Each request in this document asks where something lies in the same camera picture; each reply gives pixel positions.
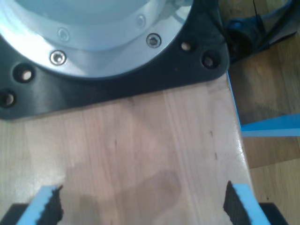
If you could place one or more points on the blue tape strip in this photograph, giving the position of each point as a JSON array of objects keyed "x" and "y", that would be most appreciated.
[
  {"x": 276, "y": 126},
  {"x": 234, "y": 100}
]

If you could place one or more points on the dark blue floor object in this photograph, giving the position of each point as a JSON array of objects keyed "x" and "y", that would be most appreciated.
[{"x": 243, "y": 25}]

